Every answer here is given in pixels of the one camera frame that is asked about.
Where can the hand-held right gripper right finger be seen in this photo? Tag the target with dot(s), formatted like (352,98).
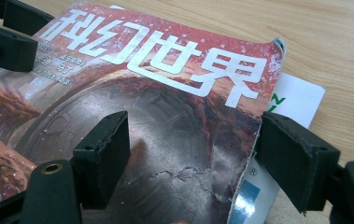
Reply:
(299,161)

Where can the white magazine with green title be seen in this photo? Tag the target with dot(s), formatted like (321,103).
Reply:
(302,99)

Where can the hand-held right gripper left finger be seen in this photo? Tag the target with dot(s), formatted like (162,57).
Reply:
(103,158)

